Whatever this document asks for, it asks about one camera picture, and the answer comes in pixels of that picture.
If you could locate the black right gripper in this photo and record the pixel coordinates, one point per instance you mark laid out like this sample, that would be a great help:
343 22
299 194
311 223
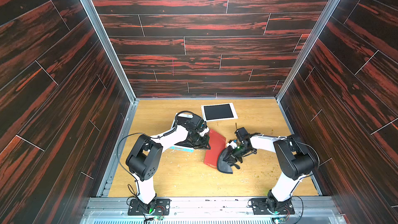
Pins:
236 154

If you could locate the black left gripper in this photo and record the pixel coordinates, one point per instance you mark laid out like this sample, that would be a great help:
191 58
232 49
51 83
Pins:
204 144

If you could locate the white teal drawing tablet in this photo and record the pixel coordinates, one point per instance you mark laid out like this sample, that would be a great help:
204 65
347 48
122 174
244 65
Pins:
178 147

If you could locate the red drawing tablet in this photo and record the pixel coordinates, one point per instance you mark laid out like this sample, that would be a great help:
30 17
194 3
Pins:
217 144

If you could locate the dark grey wiping cloth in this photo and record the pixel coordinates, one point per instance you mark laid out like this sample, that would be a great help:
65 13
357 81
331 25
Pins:
226 161

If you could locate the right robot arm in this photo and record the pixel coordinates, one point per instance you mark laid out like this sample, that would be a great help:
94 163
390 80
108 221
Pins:
294 158

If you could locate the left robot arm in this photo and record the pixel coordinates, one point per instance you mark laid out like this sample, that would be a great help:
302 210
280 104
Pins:
144 159

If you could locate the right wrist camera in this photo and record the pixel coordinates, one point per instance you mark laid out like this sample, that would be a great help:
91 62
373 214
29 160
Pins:
242 134

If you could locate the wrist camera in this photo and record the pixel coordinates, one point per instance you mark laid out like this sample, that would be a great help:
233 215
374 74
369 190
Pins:
242 134
196 123

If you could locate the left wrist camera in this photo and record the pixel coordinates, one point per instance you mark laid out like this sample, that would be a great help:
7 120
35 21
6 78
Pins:
196 123

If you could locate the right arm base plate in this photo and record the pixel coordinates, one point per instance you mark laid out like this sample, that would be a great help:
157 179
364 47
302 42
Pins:
265 206

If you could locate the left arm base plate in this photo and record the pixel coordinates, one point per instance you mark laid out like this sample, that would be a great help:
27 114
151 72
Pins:
157 207

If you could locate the aluminium front rail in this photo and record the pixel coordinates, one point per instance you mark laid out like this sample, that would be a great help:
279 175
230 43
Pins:
213 210

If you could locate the aluminium frame right post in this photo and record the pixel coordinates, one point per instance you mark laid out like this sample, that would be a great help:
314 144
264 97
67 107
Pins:
319 26

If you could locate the aluminium frame post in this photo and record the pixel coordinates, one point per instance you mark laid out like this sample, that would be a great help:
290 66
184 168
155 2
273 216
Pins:
106 43
319 26

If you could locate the aluminium frame left post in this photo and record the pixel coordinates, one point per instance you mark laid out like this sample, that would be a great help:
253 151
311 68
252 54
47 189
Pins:
106 43

